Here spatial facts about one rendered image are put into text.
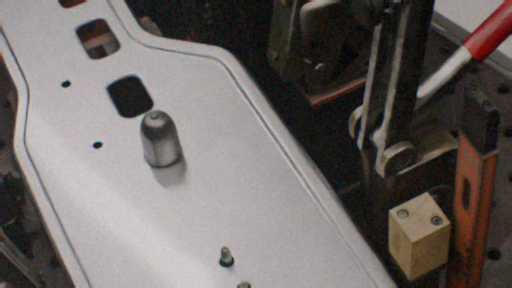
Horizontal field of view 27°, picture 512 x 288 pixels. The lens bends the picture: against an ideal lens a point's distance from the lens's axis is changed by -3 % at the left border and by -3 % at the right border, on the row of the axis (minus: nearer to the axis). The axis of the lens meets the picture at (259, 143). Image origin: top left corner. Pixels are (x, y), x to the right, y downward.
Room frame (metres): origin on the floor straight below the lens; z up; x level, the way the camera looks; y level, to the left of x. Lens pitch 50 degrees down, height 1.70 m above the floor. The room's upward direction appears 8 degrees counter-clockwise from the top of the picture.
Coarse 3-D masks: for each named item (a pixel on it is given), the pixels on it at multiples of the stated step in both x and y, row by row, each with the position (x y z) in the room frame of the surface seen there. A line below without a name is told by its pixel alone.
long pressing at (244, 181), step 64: (0, 0) 0.83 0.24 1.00; (64, 64) 0.72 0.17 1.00; (128, 64) 0.71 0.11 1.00; (192, 64) 0.69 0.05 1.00; (64, 128) 0.64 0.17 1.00; (128, 128) 0.63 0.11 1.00; (192, 128) 0.62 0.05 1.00; (256, 128) 0.61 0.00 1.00; (64, 192) 0.57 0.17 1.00; (128, 192) 0.56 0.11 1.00; (192, 192) 0.55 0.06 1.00; (256, 192) 0.54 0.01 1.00; (320, 192) 0.53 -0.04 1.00; (64, 256) 0.50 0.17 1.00; (128, 256) 0.49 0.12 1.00; (192, 256) 0.48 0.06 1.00; (256, 256) 0.48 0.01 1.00; (320, 256) 0.47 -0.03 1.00
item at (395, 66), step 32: (352, 0) 0.53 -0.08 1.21; (384, 0) 0.52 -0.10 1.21; (416, 0) 0.51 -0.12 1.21; (384, 32) 0.54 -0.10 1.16; (416, 32) 0.51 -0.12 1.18; (384, 64) 0.54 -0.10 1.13; (416, 64) 0.51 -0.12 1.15; (384, 96) 0.53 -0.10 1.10; (416, 96) 0.51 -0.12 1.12; (384, 128) 0.51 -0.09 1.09
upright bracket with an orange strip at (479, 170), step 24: (480, 96) 0.43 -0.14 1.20; (480, 120) 0.43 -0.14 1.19; (480, 144) 0.42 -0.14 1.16; (456, 168) 0.45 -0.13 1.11; (480, 168) 0.42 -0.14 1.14; (456, 192) 0.44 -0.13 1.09; (480, 192) 0.42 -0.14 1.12; (456, 216) 0.44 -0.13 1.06; (480, 216) 0.42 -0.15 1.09; (456, 240) 0.44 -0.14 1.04; (480, 240) 0.42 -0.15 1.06; (456, 264) 0.44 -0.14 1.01; (480, 264) 0.42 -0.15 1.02
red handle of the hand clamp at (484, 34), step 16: (496, 16) 0.56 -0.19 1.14; (480, 32) 0.56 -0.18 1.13; (496, 32) 0.55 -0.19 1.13; (464, 48) 0.55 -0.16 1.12; (480, 48) 0.55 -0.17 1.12; (496, 48) 0.55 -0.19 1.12; (448, 64) 0.55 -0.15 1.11; (464, 64) 0.54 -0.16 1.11; (432, 80) 0.54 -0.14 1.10; (448, 80) 0.54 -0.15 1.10; (432, 96) 0.53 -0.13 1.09; (416, 112) 0.53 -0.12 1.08
